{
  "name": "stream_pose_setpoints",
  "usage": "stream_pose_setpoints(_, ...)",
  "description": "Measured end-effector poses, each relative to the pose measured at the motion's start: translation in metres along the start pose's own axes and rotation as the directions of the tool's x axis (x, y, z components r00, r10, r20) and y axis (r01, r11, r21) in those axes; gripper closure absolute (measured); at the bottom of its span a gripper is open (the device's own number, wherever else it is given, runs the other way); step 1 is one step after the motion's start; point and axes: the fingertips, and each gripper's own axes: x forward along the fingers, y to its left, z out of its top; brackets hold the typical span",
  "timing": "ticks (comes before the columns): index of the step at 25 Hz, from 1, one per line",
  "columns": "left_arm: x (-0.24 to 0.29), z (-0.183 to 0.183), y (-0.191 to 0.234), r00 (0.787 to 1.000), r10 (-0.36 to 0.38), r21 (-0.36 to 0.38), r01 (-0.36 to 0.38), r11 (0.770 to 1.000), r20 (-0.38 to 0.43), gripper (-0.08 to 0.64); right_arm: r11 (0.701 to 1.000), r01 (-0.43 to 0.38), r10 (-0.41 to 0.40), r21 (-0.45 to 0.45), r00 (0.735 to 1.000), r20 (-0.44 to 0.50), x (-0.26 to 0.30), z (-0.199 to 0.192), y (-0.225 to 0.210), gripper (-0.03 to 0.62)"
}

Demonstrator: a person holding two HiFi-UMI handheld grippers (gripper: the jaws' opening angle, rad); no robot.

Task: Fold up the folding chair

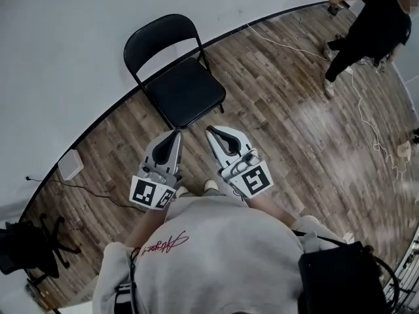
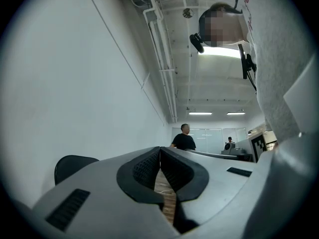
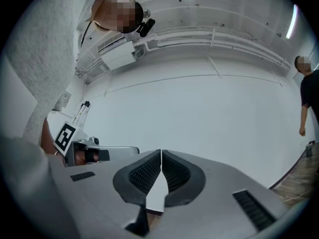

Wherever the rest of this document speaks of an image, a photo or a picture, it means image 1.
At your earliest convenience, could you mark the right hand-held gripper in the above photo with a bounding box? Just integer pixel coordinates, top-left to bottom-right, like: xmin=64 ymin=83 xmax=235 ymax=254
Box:
xmin=205 ymin=125 xmax=274 ymax=200

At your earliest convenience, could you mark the person's right forearm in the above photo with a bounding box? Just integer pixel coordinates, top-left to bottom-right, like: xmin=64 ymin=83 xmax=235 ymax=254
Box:
xmin=244 ymin=194 xmax=297 ymax=229

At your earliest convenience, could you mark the person's grey sweatshirt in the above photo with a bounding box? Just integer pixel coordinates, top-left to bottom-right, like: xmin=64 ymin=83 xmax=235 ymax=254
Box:
xmin=92 ymin=195 xmax=343 ymax=314

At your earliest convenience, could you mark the white flat box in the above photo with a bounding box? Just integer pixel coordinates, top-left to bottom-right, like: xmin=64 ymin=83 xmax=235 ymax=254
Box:
xmin=58 ymin=150 xmax=84 ymax=182

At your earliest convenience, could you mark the black office chair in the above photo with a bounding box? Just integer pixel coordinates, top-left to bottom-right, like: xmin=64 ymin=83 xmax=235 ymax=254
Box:
xmin=0 ymin=215 xmax=82 ymax=288

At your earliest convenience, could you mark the white floor cable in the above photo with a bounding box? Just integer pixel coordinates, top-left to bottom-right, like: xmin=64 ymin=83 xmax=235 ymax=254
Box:
xmin=246 ymin=23 xmax=410 ymax=183

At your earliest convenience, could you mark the black box pack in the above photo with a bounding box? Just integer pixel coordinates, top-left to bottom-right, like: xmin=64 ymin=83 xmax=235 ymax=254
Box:
xmin=297 ymin=239 xmax=391 ymax=314

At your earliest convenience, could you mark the thin black floor cable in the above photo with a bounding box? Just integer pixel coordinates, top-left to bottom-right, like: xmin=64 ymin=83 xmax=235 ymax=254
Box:
xmin=25 ymin=175 xmax=147 ymax=213

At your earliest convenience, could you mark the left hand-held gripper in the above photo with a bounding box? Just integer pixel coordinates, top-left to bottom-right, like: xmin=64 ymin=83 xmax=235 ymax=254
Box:
xmin=130 ymin=131 xmax=184 ymax=211

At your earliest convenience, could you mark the beige small object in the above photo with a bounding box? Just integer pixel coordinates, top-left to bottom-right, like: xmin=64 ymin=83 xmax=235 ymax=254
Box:
xmin=397 ymin=141 xmax=413 ymax=160

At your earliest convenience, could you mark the person's left forearm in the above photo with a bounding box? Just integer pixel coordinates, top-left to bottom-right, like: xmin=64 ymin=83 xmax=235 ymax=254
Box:
xmin=125 ymin=203 xmax=168 ymax=249

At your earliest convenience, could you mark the metal wire rack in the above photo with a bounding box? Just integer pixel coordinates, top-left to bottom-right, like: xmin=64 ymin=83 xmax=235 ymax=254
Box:
xmin=384 ymin=229 xmax=419 ymax=314

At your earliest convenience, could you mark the black folding chair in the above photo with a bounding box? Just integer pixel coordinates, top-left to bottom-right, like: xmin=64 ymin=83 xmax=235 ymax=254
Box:
xmin=123 ymin=12 xmax=227 ymax=131

